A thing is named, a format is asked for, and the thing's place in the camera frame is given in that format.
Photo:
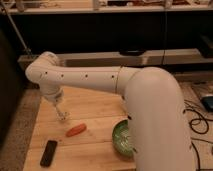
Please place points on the translucent yellowish gripper finger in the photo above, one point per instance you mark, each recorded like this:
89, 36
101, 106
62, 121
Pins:
57, 109

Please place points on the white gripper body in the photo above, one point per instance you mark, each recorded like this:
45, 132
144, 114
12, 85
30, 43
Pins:
55, 98

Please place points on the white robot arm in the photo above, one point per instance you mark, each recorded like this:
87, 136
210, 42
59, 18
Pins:
153, 99

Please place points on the orange carrot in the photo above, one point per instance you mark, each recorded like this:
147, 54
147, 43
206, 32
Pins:
76, 130

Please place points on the black remote control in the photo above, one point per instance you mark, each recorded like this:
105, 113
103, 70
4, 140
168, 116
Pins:
48, 153

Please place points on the green patterned bowl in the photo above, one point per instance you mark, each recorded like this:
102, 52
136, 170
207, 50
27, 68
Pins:
121, 139

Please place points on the metal shelf rack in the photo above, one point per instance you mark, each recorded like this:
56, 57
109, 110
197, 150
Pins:
178, 39

